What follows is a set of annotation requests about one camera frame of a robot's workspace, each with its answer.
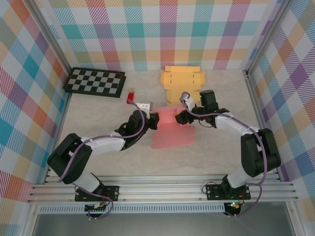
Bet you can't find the pink paper box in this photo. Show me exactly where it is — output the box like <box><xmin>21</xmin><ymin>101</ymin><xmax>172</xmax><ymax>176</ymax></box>
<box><xmin>150</xmin><ymin>104</ymin><xmax>197</xmax><ymax>150</ymax></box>

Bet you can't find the yellow paper box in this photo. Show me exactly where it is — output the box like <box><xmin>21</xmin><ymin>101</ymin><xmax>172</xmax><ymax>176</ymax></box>
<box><xmin>160</xmin><ymin>65</ymin><xmax>206</xmax><ymax>106</ymax></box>

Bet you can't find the black and grey checkerboard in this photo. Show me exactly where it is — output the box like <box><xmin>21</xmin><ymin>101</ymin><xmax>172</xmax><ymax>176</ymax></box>
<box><xmin>63</xmin><ymin>67</ymin><xmax>127</xmax><ymax>99</ymax></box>

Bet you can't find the small green circuit board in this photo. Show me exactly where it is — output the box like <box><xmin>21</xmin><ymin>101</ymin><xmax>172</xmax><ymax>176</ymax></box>
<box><xmin>85</xmin><ymin>203</ymin><xmax>109</xmax><ymax>212</ymax></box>

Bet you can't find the circuit board with lit LED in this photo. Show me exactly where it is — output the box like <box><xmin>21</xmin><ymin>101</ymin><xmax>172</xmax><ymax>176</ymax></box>
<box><xmin>226</xmin><ymin>201</ymin><xmax>242</xmax><ymax>211</ymax></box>

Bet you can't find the aluminium frame side rail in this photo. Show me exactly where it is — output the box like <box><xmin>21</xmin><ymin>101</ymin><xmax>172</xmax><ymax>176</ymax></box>
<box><xmin>245</xmin><ymin>71</ymin><xmax>283</xmax><ymax>181</ymax></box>

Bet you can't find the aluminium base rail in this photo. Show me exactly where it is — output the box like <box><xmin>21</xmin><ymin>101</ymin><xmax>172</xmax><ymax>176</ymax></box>
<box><xmin>27</xmin><ymin>175</ymin><xmax>300</xmax><ymax>205</ymax></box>

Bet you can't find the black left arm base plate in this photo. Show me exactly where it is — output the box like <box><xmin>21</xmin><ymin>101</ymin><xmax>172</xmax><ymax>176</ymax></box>
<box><xmin>74</xmin><ymin>185</ymin><xmax>121</xmax><ymax>203</ymax></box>

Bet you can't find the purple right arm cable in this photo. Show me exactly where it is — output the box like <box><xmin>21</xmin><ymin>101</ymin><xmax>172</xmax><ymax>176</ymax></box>
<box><xmin>179</xmin><ymin>91</ymin><xmax>269</xmax><ymax>218</ymax></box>

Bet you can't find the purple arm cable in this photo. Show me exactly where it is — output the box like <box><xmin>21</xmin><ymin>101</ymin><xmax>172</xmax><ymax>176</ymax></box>
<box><xmin>58</xmin><ymin>99</ymin><xmax>148</xmax><ymax>221</ymax></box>
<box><xmin>179</xmin><ymin>91</ymin><xmax>269</xmax><ymax>218</ymax></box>

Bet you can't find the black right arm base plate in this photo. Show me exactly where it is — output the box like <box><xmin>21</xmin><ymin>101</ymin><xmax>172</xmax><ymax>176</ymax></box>
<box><xmin>206</xmin><ymin>184</ymin><xmax>252</xmax><ymax>201</ymax></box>

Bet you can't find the slotted grey cable duct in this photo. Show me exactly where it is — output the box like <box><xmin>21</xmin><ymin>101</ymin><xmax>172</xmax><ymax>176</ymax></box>
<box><xmin>39</xmin><ymin>205</ymin><xmax>226</xmax><ymax>214</ymax></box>

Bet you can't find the aluminium frame post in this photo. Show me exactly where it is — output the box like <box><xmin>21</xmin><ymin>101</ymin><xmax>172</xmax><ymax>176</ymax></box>
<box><xmin>243</xmin><ymin>0</ymin><xmax>295</xmax><ymax>77</ymax></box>
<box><xmin>27</xmin><ymin>0</ymin><xmax>74</xmax><ymax>74</ymax></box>

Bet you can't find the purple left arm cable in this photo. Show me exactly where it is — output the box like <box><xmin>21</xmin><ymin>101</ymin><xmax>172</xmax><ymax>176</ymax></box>
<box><xmin>58</xmin><ymin>99</ymin><xmax>148</xmax><ymax>221</ymax></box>

